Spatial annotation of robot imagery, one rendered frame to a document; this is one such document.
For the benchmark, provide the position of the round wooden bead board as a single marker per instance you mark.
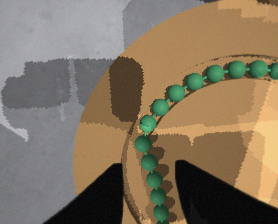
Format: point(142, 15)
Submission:
point(228, 129)

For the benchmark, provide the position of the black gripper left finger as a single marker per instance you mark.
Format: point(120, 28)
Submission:
point(100, 203)

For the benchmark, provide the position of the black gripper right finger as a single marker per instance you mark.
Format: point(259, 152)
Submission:
point(206, 199)

